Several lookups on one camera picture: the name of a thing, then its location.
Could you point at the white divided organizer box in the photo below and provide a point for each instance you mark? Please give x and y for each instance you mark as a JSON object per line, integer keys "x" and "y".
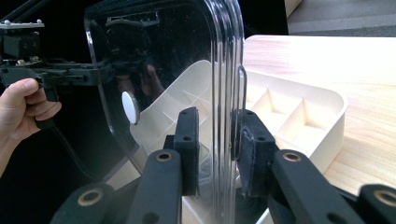
{"x": 295, "y": 124}

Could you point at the clear plastic lid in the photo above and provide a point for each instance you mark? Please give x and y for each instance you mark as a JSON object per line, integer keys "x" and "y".
{"x": 174, "y": 46}

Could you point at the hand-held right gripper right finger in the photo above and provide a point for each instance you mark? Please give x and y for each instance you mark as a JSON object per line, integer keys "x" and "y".
{"x": 257, "y": 155}

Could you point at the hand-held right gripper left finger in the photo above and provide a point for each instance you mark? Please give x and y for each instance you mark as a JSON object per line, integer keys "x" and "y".
{"x": 186, "y": 149}

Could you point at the black curtain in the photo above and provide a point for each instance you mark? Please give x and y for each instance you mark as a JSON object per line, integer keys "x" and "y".
{"x": 37, "y": 186}

